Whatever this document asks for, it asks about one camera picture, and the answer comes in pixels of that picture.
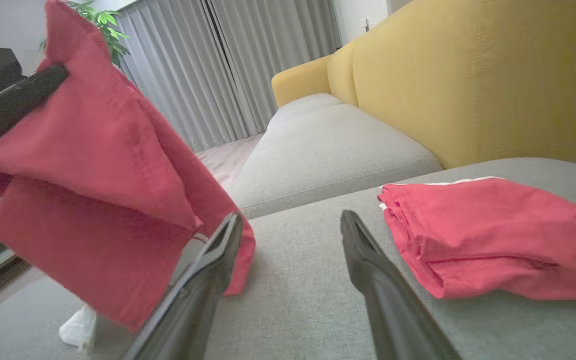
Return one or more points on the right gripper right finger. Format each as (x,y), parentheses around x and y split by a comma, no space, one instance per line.
(398,325)

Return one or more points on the red and white basketball jersey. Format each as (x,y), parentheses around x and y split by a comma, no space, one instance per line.
(93,150)

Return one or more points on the yellow sofa armrest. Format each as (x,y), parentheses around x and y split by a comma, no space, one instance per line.
(300,80)

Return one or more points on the long yellow sofa backrest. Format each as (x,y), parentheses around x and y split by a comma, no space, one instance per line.
(468,85)

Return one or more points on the red shorts with white stripes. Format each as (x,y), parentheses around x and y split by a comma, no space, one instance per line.
(493,235)

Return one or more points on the green potted plant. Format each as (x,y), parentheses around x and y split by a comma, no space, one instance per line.
(113,32)

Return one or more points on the wall socket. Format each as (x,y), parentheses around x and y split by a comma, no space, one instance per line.
(366,23)

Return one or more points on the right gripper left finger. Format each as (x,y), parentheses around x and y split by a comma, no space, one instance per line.
(188,320)

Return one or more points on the short yellow sofa backrest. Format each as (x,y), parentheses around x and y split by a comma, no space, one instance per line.
(342,75)

